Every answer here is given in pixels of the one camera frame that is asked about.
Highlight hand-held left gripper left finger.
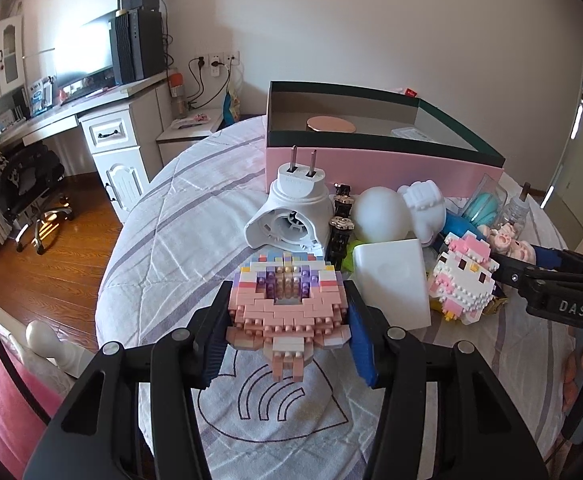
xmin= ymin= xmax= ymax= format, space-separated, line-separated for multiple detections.
xmin=22 ymin=280 xmax=235 ymax=480

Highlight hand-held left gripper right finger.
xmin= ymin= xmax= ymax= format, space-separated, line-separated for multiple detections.
xmin=344 ymin=280 xmax=547 ymax=480

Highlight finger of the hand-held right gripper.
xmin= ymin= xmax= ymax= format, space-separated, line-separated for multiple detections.
xmin=489 ymin=252 xmax=583 ymax=301
xmin=531 ymin=244 xmax=583 ymax=277

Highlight pink pig figurine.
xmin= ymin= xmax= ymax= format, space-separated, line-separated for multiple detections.
xmin=489 ymin=222 xmax=539 ymax=265

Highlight pink white brick-built cat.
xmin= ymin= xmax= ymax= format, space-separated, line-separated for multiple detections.
xmin=425 ymin=231 xmax=503 ymax=328

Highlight small clear corked bottle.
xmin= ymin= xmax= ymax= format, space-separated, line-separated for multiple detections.
xmin=502 ymin=182 xmax=535 ymax=231

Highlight teal case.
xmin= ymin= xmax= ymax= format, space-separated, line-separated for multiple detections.
xmin=464 ymin=175 xmax=509 ymax=228

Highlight pastel brick-built doll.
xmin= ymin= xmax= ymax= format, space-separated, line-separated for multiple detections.
xmin=226 ymin=250 xmax=352 ymax=381

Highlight black and gold trinket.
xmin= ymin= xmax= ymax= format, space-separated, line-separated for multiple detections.
xmin=330 ymin=182 xmax=356 ymax=270

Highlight white plug-in device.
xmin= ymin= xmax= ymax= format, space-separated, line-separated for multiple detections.
xmin=244 ymin=145 xmax=335 ymax=256

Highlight pink box with green rim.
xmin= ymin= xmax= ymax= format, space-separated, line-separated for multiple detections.
xmin=264 ymin=80 xmax=509 ymax=201

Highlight white square box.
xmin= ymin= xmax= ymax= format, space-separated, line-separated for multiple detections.
xmin=354 ymin=239 xmax=432 ymax=331

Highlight white ball lamp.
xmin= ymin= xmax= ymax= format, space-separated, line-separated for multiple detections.
xmin=354 ymin=186 xmax=415 ymax=242

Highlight white striped quilt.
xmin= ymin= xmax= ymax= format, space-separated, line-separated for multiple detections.
xmin=96 ymin=110 xmax=579 ymax=480

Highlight clear packet with leaflet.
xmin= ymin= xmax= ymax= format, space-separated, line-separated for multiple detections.
xmin=390 ymin=126 xmax=439 ymax=143

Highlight pink bed sheet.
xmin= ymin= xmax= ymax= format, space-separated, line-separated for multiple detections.
xmin=0 ymin=305 xmax=65 ymax=480

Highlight rose gold lidded jar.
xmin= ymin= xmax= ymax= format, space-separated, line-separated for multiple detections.
xmin=306 ymin=116 xmax=358 ymax=134

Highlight white nightstand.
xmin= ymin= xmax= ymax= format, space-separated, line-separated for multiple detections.
xmin=156 ymin=107 xmax=227 ymax=171

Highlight white desk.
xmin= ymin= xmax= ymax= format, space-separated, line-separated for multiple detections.
xmin=0 ymin=75 xmax=172 ymax=226

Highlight blue snack bag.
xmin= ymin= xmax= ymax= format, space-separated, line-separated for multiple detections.
xmin=220 ymin=80 xmax=242 ymax=126

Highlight orange-capped bottle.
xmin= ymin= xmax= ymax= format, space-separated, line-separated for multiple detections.
xmin=168 ymin=72 xmax=186 ymax=121

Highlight black office chair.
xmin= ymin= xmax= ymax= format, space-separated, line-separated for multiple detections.
xmin=0 ymin=107 xmax=75 ymax=256

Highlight blue and white carton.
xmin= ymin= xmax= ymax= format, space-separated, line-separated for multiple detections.
xmin=28 ymin=77 xmax=53 ymax=118

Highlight black computer tower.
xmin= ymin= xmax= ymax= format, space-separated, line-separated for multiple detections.
xmin=109 ymin=10 xmax=166 ymax=86

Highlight computer monitor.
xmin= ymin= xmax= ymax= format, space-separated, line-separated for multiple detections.
xmin=52 ymin=10 xmax=118 ymax=92

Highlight white bed post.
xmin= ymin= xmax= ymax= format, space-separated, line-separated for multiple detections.
xmin=9 ymin=320 xmax=87 ymax=381

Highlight black power cables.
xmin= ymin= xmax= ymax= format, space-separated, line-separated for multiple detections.
xmin=186 ymin=57 xmax=233 ymax=111

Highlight white wall socket panel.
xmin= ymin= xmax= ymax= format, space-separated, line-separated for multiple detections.
xmin=194 ymin=50 xmax=242 ymax=78

